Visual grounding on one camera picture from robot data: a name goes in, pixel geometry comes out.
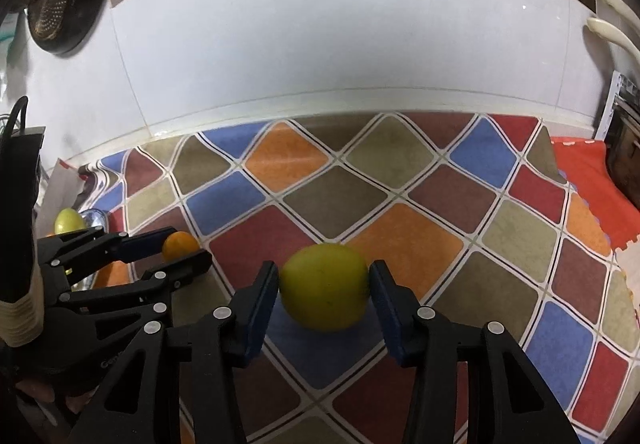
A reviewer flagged green apple front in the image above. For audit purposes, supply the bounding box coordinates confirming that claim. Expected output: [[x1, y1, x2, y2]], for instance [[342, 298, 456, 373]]
[[53, 208, 87, 235]]

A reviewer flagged yellow-green apple back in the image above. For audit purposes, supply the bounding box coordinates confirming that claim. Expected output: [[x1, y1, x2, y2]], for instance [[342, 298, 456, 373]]
[[279, 244, 369, 334]]

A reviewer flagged small orange behind apple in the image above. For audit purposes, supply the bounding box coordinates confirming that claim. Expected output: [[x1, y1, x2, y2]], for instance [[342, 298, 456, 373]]
[[162, 231, 201, 263]]

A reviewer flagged colourful diamond pattern mat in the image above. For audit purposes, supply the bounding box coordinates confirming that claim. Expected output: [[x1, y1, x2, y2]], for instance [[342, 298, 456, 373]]
[[80, 112, 639, 443]]

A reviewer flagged green tissue paper pack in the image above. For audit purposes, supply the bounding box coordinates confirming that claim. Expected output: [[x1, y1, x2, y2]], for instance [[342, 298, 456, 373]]
[[0, 13, 18, 96]]

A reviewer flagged red foam mat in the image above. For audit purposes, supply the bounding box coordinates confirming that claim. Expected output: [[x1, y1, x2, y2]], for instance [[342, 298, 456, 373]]
[[551, 137, 639, 271]]

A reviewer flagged steel pot rack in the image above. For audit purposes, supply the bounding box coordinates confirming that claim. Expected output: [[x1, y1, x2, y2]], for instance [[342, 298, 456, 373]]
[[594, 71, 640, 208]]

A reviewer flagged white pan handle lower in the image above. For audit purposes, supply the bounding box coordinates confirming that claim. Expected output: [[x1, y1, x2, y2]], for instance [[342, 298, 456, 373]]
[[587, 18, 640, 64]]

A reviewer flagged white pan handle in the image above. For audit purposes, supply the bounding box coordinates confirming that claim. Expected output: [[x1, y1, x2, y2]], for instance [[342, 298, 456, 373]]
[[603, 0, 640, 34], [587, 18, 640, 64]]

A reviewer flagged white pan handle upper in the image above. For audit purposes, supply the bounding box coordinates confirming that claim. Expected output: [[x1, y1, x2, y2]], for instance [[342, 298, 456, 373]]
[[603, 0, 640, 34]]

